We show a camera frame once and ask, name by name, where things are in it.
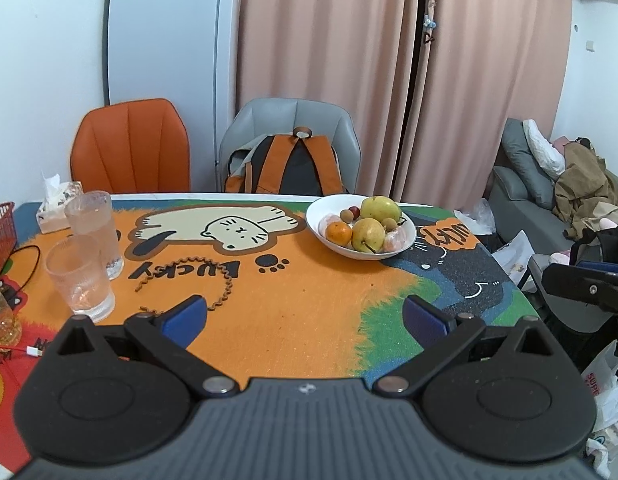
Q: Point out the white quilted pillow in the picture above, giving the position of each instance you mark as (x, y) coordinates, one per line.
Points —
(544, 152)

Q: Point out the grey chair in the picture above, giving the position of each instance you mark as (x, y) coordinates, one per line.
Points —
(299, 115)

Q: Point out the yellow pear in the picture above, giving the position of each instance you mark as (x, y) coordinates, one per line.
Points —
(366, 232)
(381, 207)

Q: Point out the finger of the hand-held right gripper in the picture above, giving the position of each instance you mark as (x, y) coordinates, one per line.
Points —
(569, 282)
(601, 266)

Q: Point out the pink cloth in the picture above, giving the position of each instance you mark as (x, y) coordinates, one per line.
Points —
(559, 143)

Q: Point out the clear plastic bag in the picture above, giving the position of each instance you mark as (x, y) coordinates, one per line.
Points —
(476, 217)

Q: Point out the tissue box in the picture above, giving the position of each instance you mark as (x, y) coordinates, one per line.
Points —
(54, 210)

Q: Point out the black bag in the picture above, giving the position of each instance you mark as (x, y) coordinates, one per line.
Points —
(614, 242)

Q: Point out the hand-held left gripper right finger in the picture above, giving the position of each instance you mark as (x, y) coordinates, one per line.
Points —
(424, 322)

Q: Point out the small red fruit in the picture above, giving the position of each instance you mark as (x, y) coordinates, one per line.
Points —
(356, 210)

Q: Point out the white refrigerator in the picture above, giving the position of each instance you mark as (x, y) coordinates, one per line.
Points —
(164, 50)

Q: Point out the longan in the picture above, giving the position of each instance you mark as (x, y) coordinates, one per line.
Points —
(387, 223)
(346, 215)

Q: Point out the orange and black backpack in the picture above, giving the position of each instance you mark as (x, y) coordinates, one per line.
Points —
(289, 165)

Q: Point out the white paper bag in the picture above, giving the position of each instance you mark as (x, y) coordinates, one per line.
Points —
(516, 255)

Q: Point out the grey sofa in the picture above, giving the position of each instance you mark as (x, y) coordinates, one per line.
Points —
(519, 205)

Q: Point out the orange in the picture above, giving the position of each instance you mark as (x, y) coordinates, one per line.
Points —
(338, 234)

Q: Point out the pink curtain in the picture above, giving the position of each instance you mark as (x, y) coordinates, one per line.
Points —
(329, 35)
(499, 60)

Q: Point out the clear ribbed glass cup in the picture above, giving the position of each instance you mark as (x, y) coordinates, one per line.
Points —
(94, 225)
(79, 280)

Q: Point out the crumpled white bag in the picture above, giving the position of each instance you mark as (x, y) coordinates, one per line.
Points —
(604, 450)

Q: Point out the white plastic bag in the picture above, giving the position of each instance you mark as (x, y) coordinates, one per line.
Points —
(606, 385)

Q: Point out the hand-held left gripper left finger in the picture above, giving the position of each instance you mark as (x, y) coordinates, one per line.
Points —
(186, 317)

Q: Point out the clear bottle with amber liquid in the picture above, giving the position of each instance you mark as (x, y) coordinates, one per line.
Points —
(1, 320)

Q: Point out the orange chair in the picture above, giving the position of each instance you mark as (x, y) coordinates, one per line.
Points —
(129, 145)

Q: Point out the brown jacket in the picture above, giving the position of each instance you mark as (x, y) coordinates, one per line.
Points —
(584, 190)

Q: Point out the white plate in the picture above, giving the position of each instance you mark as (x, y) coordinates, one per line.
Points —
(361, 254)

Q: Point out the small hanging ornament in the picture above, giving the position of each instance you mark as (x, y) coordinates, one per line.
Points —
(429, 24)

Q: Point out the grey pillow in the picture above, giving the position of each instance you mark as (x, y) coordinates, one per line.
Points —
(521, 160)

